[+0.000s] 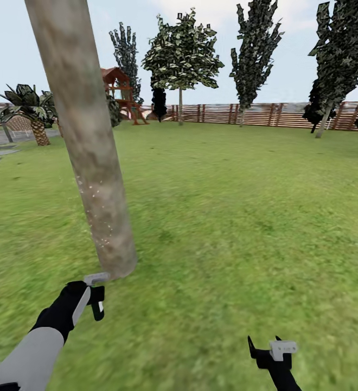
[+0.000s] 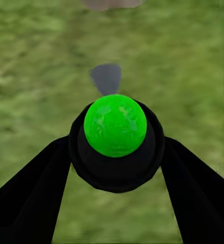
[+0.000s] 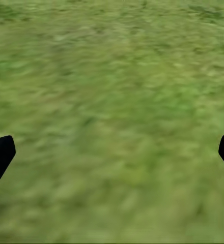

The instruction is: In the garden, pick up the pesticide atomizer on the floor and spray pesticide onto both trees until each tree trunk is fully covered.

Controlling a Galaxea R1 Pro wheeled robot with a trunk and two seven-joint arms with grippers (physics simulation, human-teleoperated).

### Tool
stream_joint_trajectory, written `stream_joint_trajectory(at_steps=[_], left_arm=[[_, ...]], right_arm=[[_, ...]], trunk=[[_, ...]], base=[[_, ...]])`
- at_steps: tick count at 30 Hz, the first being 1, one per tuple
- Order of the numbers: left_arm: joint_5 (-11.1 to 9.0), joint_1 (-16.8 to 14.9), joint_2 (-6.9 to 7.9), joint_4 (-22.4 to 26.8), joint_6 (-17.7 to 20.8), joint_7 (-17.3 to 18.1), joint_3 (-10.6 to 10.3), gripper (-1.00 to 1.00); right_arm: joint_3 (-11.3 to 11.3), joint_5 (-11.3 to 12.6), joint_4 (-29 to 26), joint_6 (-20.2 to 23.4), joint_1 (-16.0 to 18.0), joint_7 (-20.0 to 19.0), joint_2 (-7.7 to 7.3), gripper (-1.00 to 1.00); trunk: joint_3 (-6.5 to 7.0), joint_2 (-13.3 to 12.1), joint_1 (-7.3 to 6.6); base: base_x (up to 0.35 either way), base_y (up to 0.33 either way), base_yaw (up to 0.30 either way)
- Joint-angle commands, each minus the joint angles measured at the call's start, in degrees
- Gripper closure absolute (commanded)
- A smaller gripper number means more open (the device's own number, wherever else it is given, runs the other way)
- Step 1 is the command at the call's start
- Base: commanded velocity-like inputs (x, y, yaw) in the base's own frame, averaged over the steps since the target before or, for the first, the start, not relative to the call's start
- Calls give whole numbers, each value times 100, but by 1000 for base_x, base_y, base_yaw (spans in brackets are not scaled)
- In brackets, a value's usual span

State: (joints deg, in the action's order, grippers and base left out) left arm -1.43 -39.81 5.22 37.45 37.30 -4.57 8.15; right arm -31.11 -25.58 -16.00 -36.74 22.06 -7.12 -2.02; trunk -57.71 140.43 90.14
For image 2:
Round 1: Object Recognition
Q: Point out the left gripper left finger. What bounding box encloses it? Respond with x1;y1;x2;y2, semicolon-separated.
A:
0;136;71;244

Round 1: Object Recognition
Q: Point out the pesticide atomizer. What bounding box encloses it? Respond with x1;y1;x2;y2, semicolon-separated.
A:
68;63;165;194

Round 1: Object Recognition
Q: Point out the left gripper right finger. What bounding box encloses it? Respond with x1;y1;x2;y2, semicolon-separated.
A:
160;137;224;244

